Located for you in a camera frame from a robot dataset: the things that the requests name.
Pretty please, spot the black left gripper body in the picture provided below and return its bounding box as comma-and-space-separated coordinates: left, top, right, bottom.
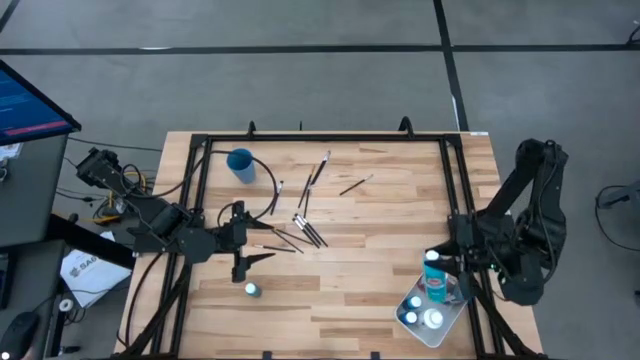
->
219, 200, 250, 284

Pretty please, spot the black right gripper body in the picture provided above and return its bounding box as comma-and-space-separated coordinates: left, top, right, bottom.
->
464, 217, 509, 274

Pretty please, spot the large light-blue paint bottle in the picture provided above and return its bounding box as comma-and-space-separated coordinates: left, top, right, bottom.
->
422, 248, 448, 304

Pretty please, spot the thin paintbrush wooden tip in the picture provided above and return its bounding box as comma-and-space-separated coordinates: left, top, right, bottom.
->
272, 227, 315, 247
297, 165, 317, 210

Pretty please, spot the white paint bottle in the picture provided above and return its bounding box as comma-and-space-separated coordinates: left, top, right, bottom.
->
422, 307, 445, 330

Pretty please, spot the short black paintbrush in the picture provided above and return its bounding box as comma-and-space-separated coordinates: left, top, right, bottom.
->
338, 173, 375, 197

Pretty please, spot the blue plastic cup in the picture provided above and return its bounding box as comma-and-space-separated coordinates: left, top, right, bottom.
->
226, 147, 257, 185

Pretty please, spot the white plastic tray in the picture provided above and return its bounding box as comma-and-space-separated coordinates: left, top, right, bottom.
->
394, 272, 471, 350

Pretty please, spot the white paper sheet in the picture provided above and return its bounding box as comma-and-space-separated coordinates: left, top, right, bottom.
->
59, 230, 133, 309

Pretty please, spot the black computer mouse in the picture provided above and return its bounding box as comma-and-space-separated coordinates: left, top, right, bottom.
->
0, 310, 41, 360

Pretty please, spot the computer monitor blue screen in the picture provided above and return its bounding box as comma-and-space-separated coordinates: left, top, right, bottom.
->
0, 58, 83, 148

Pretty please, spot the black metal table frame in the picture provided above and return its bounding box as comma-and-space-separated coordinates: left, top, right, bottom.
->
115, 115, 546, 360

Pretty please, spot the grey stand with cable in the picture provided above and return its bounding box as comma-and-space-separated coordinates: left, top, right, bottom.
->
594, 179, 640, 253

